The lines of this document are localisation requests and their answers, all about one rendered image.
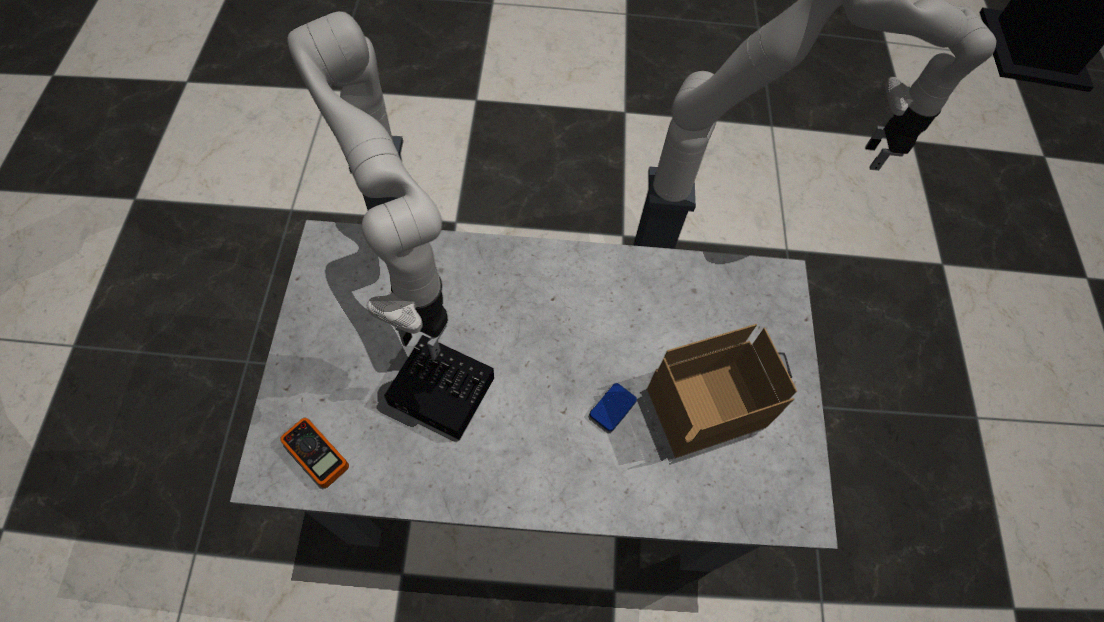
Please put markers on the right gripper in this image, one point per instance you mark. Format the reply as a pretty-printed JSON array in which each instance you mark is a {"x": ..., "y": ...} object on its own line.
[{"x": 398, "y": 310}]

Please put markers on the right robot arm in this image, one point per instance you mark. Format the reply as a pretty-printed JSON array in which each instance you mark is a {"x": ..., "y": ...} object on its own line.
[{"x": 331, "y": 48}]

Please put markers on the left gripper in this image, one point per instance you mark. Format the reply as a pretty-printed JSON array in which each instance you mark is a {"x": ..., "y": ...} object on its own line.
[{"x": 915, "y": 119}]

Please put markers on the black lighting desk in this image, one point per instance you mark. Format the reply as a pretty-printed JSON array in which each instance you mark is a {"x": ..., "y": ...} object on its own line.
[{"x": 421, "y": 390}]

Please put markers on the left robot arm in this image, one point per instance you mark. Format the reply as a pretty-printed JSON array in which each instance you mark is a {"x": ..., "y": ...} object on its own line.
[{"x": 784, "y": 42}]

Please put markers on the brown cardboard box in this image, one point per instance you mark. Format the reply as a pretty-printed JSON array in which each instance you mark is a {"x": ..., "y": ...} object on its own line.
[{"x": 721, "y": 390}]

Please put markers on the orange digital multimeter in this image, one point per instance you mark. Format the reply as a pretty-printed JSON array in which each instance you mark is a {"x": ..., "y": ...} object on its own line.
[{"x": 314, "y": 452}]

